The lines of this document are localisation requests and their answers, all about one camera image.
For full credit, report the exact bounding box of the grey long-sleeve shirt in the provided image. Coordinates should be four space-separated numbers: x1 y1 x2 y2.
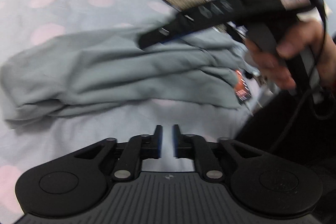
1 27 252 128

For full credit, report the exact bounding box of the person's right hand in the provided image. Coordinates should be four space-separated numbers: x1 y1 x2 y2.
245 20 335 90

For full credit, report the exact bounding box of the grey pink-dotted bedspread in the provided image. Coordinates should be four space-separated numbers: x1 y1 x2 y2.
1 0 260 223

